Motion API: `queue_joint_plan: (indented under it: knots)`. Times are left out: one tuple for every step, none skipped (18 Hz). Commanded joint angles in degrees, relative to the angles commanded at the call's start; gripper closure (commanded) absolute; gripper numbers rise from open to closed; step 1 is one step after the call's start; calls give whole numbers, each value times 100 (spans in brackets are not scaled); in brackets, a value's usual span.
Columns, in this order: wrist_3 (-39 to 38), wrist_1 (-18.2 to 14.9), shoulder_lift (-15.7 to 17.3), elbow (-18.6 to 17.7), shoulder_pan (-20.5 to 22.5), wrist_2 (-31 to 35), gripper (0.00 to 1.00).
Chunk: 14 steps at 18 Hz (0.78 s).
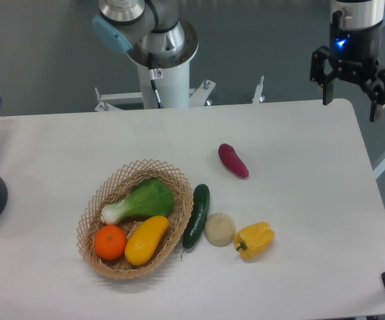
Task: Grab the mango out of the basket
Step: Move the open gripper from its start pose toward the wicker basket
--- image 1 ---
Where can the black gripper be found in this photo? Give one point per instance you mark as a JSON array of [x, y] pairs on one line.
[[355, 32]]

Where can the silver robot arm with base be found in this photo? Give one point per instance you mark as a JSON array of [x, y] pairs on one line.
[[157, 40]]

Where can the yellow mango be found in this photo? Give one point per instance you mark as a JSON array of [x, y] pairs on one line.
[[144, 241]]

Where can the purple sweet potato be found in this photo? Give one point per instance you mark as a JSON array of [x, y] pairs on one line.
[[232, 161]]

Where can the yellow bell pepper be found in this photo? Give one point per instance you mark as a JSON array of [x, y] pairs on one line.
[[253, 240]]

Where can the green cucumber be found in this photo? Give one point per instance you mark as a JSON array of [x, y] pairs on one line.
[[197, 220]]

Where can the beige round bun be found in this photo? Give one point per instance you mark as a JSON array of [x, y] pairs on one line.
[[220, 229]]

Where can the green bok choy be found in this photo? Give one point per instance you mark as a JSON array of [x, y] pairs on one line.
[[150, 198]]

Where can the orange fruit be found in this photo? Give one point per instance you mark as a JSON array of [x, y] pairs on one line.
[[109, 242]]

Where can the white metal base frame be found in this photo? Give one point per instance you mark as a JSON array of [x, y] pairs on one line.
[[197, 97]]

